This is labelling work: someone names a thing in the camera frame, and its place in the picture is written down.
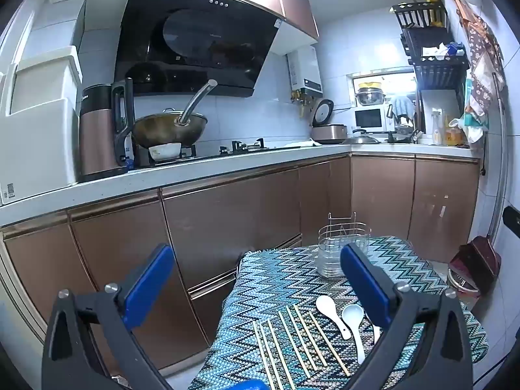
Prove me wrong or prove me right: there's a white ceramic spoon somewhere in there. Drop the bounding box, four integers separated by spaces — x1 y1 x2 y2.
316 295 352 340
342 304 365 364

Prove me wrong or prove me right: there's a wooden chopstick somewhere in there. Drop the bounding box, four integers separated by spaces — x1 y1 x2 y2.
267 319 296 390
293 305 327 365
286 305 327 371
253 321 275 390
308 312 352 377
278 311 310 379

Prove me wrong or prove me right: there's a blue zigzag woven mat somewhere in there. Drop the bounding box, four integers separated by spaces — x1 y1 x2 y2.
188 235 490 390

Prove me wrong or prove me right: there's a white spray bottle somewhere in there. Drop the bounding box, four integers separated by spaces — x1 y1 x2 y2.
431 108 443 145

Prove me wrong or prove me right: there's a yellow oil bottle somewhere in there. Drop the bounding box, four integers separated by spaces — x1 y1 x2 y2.
444 118 464 146

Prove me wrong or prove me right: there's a glass pot lid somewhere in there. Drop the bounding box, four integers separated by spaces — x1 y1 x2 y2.
343 129 380 145

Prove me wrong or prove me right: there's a white microwave oven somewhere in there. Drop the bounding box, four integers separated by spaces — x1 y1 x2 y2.
353 106 395 133

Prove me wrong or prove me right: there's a white bowl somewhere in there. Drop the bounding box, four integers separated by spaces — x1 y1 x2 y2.
148 143 182 163

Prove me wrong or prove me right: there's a brown rice cooker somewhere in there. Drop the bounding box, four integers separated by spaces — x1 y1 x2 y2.
310 99 347 144

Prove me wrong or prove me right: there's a grey hanging towel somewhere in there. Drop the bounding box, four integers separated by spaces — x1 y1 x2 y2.
390 95 415 120

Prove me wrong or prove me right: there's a brown electric kettle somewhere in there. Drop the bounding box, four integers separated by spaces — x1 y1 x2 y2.
79 78 135 182

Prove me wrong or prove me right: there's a steel pot yellow lid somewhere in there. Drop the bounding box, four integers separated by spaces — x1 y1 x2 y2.
356 82 385 107

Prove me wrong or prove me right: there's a gas stove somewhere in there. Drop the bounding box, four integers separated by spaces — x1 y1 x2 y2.
132 137 303 168

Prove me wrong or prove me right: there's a black dish rack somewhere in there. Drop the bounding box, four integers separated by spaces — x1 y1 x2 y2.
390 2 469 135

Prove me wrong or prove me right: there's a hanging patterned apron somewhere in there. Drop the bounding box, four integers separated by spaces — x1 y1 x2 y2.
454 0 504 144

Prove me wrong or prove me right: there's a white refrigerator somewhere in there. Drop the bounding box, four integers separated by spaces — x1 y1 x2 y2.
1 0 85 205

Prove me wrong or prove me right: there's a white water heater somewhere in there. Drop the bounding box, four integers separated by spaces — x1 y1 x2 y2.
286 45 323 95

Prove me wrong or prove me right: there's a black range hood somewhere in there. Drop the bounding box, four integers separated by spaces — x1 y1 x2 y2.
115 0 278 98

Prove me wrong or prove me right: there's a clear utensil holder wire rack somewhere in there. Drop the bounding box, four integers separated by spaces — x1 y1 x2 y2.
317 211 371 278

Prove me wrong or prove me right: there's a steel wok with handle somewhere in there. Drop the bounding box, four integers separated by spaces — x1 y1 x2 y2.
132 79 218 149

